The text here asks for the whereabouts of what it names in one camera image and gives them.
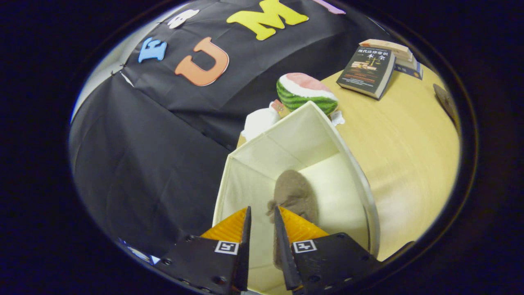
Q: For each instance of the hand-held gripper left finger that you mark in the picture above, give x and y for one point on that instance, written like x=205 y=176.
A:
x=243 y=254

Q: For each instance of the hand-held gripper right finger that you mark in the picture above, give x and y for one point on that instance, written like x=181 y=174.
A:
x=286 y=262

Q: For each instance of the brown fuzzy slipper shoe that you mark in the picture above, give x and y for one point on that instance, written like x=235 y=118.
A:
x=446 y=102
x=294 y=192

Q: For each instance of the grey fabric storage box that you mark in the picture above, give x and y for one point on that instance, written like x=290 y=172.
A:
x=303 y=139

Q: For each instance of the white side table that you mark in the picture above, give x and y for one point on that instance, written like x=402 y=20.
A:
x=143 y=254

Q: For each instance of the white plush toy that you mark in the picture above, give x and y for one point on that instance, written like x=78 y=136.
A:
x=260 y=123

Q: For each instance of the black backdrop cloth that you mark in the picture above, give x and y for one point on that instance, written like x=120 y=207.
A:
x=155 y=143

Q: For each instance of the watermelon slice plush toy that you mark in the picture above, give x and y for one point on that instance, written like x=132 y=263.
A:
x=305 y=92

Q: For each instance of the black cover book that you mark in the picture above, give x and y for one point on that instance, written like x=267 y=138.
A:
x=366 y=71

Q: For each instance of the blue cover book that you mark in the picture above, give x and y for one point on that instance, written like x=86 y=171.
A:
x=409 y=69

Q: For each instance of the beige cover book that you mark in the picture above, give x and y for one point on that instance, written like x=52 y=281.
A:
x=389 y=46

